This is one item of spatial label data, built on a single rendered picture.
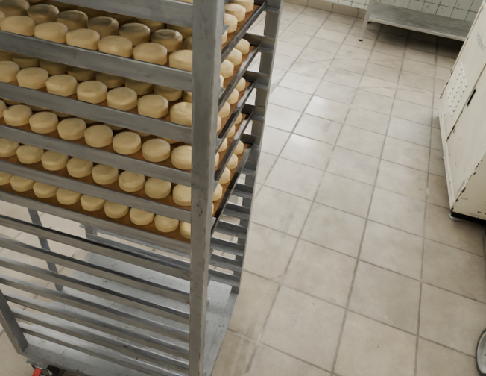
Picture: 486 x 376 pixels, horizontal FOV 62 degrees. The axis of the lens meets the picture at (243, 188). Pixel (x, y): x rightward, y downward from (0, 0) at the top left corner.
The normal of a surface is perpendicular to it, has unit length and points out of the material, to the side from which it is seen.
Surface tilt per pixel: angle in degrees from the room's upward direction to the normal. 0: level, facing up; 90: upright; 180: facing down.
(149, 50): 0
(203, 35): 90
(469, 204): 90
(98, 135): 0
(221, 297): 0
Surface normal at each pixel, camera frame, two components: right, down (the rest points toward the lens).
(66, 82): 0.09, -0.75
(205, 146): -0.27, 0.62
